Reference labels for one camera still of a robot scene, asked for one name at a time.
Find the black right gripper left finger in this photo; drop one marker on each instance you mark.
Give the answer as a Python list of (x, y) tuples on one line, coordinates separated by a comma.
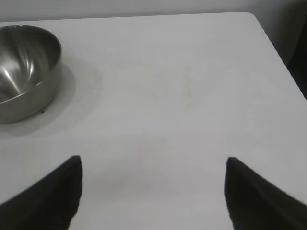
[(43, 206)]

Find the stainless steel bowl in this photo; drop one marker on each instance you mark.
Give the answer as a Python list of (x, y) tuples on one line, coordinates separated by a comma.
[(24, 72)]

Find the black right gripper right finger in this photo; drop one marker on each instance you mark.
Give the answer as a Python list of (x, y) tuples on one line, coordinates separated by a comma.
[(259, 208)]

